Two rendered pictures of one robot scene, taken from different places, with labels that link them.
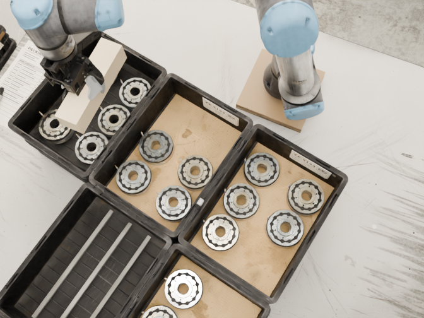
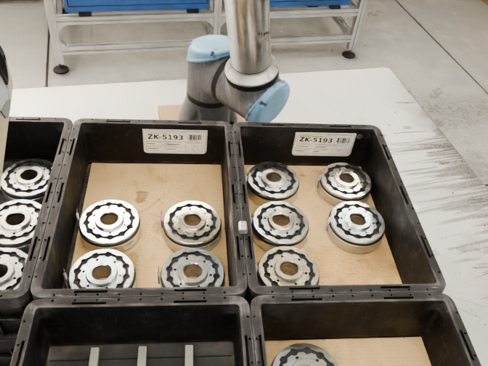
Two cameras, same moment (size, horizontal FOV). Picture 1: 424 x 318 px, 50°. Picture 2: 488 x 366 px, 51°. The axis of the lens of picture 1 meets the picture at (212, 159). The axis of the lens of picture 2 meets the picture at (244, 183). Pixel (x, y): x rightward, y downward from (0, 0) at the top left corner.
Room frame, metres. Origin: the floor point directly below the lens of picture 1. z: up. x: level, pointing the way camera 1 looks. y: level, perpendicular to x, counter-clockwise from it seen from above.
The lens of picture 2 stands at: (-0.07, 0.45, 1.54)
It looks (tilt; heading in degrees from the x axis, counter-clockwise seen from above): 44 degrees down; 311
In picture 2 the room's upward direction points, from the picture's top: 7 degrees clockwise
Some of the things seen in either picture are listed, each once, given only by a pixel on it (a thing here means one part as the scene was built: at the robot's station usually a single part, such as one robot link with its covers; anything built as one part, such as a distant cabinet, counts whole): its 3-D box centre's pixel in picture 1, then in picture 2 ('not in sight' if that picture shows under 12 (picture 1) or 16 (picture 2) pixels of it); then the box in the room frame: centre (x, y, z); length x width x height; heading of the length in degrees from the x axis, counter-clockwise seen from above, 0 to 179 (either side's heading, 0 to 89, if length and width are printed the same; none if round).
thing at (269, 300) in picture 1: (264, 209); (324, 199); (0.24, -0.12, 0.92); 0.40 x 0.30 x 0.02; 140
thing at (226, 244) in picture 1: (220, 231); (288, 271); (0.20, 0.00, 0.86); 0.10 x 0.10 x 0.01
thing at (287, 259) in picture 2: (220, 231); (288, 269); (0.20, 0.00, 0.86); 0.05 x 0.05 x 0.01
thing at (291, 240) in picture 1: (285, 227); (356, 221); (0.19, -0.18, 0.86); 0.10 x 0.10 x 0.01
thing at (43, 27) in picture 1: (41, 17); not in sight; (0.56, 0.29, 1.39); 0.09 x 0.08 x 0.11; 92
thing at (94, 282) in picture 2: (132, 175); (102, 272); (0.39, 0.23, 0.86); 0.05 x 0.05 x 0.01
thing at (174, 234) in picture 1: (172, 151); (149, 197); (0.43, 0.11, 0.92); 0.40 x 0.30 x 0.02; 140
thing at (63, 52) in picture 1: (55, 41); not in sight; (0.56, 0.29, 1.31); 0.08 x 0.08 x 0.05
